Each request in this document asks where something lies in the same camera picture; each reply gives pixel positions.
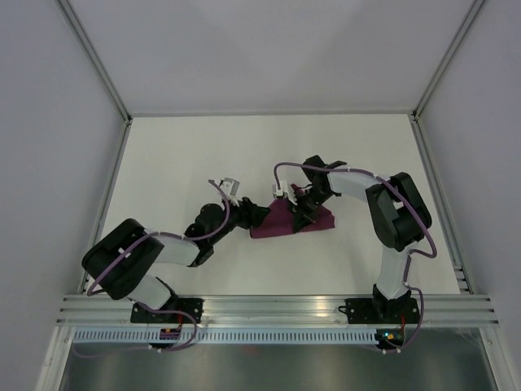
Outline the aluminium left frame post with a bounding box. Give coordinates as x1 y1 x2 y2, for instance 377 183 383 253
55 0 134 125

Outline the aluminium front rail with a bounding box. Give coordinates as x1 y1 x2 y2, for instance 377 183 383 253
55 294 499 327

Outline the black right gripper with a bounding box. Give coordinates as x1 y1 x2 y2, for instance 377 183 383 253
287 187 334 231

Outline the aluminium right frame post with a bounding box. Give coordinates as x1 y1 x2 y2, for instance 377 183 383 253
409 0 488 122

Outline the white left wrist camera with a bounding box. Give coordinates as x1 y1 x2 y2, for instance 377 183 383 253
219 178 240 205

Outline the white slotted cable duct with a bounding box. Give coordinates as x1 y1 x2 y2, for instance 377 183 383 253
73 327 377 345

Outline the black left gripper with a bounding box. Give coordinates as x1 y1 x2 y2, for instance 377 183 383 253
210 195 270 244

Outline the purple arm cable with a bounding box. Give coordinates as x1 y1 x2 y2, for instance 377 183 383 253
72 178 241 359
273 161 439 354

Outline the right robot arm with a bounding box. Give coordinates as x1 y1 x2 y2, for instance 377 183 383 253
289 155 432 323

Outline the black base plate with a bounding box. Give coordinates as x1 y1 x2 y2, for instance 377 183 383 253
338 298 421 325
130 297 204 325

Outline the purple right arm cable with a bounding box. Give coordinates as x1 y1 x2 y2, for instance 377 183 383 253
273 161 439 354

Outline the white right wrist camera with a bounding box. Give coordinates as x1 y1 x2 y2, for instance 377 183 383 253
272 181 297 205

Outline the aluminium frame post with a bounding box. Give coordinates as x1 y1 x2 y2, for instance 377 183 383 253
55 0 134 125
409 0 488 122

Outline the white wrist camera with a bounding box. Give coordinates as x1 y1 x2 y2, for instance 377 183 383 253
219 178 240 205
272 181 297 205

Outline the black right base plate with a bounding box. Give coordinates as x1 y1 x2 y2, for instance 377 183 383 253
338 298 421 325

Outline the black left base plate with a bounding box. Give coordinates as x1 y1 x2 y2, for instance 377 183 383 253
130 297 204 325

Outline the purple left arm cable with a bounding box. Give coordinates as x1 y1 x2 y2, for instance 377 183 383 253
72 178 241 359

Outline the purple cloth napkin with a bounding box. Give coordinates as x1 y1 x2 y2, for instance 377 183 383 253
250 187 339 239

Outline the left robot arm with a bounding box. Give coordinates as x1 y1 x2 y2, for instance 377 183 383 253
81 197 270 323

